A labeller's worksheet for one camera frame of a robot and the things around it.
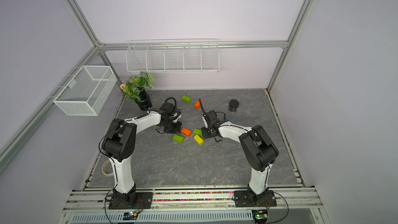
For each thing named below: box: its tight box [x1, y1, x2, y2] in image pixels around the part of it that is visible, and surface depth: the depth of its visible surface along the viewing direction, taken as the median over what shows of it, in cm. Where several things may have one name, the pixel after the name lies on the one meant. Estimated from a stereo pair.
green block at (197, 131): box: [193, 128, 203, 137], surface depth 96 cm
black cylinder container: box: [228, 99, 240, 112], surface depth 110 cm
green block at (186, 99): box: [181, 95, 192, 104], surface depth 116 cm
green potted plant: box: [119, 71, 155, 111], surface depth 92 cm
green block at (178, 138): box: [172, 134, 184, 144], surface depth 94 cm
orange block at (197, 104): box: [193, 100, 201, 110], surface depth 111 cm
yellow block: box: [193, 134, 204, 146], surface depth 94 cm
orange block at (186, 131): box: [180, 127, 192, 137], surface depth 97 cm
